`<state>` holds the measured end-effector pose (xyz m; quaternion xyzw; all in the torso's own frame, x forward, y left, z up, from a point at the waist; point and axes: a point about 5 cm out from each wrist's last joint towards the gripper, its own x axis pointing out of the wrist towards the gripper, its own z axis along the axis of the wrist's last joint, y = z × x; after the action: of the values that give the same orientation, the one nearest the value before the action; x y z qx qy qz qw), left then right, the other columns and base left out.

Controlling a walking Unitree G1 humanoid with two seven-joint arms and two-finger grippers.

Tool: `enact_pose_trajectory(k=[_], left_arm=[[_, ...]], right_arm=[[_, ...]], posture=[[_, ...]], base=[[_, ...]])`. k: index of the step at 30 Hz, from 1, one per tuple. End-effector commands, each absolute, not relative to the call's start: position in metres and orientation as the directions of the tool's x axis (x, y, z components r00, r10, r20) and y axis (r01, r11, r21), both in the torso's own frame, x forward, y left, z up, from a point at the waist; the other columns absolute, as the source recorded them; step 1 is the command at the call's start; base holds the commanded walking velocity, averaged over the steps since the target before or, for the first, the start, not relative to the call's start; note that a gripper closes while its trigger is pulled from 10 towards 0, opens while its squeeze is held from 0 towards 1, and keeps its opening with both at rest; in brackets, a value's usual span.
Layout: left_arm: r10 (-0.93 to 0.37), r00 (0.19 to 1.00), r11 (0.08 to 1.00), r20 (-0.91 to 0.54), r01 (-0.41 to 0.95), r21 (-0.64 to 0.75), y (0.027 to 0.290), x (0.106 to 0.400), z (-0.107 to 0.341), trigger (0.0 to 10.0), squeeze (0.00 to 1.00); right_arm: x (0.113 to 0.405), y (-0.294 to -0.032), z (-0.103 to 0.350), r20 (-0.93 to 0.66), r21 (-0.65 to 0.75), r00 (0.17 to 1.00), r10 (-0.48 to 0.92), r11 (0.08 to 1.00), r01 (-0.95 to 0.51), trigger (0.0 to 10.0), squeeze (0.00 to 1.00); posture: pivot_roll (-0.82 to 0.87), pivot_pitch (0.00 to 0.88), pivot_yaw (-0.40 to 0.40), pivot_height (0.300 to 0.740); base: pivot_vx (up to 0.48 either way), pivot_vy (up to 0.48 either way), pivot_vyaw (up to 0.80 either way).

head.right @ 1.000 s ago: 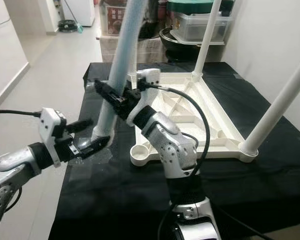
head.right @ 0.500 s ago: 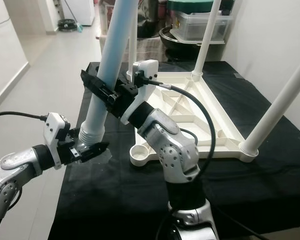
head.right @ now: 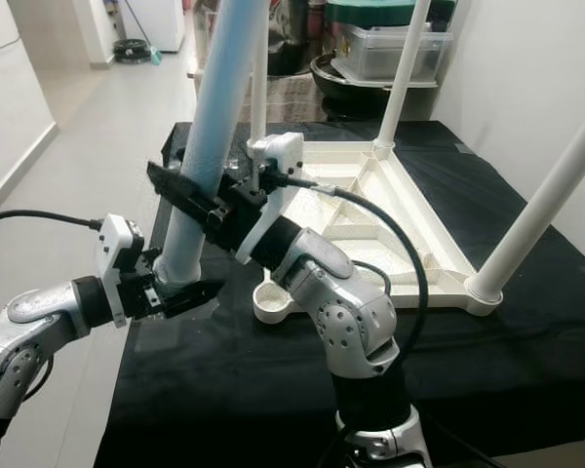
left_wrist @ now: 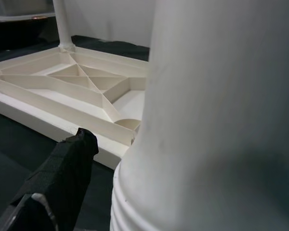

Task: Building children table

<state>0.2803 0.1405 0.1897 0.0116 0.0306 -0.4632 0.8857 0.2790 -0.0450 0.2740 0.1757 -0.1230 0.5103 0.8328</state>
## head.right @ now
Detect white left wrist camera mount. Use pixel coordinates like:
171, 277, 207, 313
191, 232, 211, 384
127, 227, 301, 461
96, 214, 145, 328

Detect clear plastic storage bin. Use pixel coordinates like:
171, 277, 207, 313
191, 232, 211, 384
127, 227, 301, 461
331, 24, 454, 87

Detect black round wok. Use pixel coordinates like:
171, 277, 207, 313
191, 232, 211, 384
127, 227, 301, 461
310, 54, 401, 118

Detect dark green round lid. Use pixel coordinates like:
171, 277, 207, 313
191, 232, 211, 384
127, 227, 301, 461
327, 0, 457, 28

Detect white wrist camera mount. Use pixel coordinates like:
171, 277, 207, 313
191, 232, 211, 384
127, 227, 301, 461
239, 132, 305, 264
96, 214, 145, 328

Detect black tablecloth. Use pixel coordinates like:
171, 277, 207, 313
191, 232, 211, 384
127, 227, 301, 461
95, 119, 585, 468

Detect beige patterned table cloth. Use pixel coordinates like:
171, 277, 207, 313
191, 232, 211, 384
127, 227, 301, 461
190, 58, 323, 123

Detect white plastic children table top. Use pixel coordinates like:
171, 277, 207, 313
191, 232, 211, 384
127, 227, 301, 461
252, 139, 506, 326

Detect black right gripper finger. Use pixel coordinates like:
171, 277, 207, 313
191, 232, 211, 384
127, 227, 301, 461
146, 161, 235, 235

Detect black round floor device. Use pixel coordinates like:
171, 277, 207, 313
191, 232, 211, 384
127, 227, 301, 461
114, 39, 152, 64

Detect black plastic bag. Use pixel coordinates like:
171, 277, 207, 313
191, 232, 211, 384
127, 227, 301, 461
268, 0, 323, 74

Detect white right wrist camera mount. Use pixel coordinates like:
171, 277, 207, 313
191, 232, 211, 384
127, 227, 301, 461
239, 132, 305, 264

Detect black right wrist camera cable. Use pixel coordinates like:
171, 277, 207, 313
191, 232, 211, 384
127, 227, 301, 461
292, 174, 430, 468

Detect broom with teal head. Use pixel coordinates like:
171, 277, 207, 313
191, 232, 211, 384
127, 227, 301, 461
122, 0, 165, 66

